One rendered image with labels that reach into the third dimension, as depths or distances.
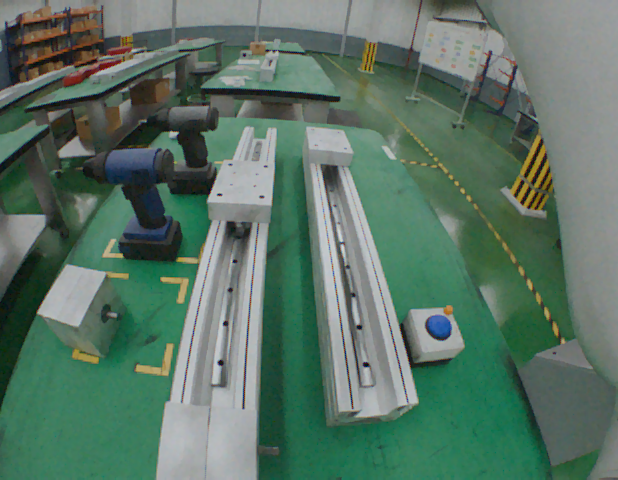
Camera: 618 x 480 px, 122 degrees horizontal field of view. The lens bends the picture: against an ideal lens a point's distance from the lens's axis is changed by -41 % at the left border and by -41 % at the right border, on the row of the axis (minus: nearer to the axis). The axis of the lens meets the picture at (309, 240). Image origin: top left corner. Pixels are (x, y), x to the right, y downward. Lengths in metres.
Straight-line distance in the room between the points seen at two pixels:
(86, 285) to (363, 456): 0.46
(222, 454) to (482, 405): 0.40
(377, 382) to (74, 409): 0.45
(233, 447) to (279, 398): 0.14
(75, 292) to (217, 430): 0.29
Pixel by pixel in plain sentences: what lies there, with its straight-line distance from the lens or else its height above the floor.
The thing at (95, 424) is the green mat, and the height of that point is 0.78.
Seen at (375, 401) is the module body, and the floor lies 0.82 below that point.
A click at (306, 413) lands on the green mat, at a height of 0.78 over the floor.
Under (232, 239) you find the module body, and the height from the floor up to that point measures 0.82.
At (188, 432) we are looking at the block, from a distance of 0.33.
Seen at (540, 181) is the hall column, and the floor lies 0.41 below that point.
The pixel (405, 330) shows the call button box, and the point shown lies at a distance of 0.49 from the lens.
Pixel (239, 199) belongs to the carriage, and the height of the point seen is 0.90.
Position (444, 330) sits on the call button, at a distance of 0.46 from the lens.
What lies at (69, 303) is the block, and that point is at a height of 0.87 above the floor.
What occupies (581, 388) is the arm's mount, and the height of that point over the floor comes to 0.90.
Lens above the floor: 1.19
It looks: 41 degrees down
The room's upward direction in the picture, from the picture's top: 10 degrees clockwise
